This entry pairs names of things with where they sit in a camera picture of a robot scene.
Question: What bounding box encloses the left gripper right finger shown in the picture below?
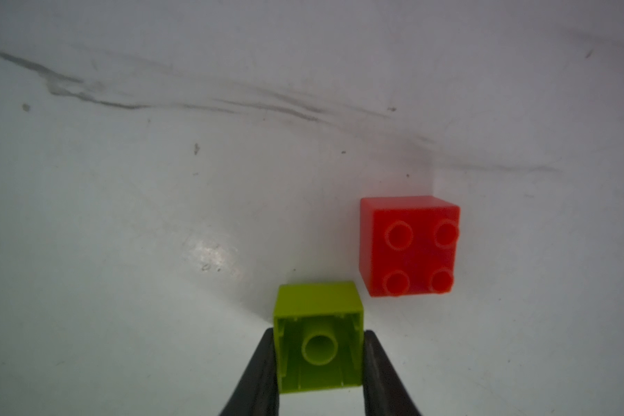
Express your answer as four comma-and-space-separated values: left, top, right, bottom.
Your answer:
362, 330, 422, 416

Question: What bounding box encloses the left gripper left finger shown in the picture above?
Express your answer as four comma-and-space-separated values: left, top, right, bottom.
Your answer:
219, 328, 279, 416

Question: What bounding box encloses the small lime green lego brick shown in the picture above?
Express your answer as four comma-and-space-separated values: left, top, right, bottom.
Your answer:
273, 282, 364, 393

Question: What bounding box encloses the red lego brick left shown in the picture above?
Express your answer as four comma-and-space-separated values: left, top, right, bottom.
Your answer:
359, 196, 460, 297

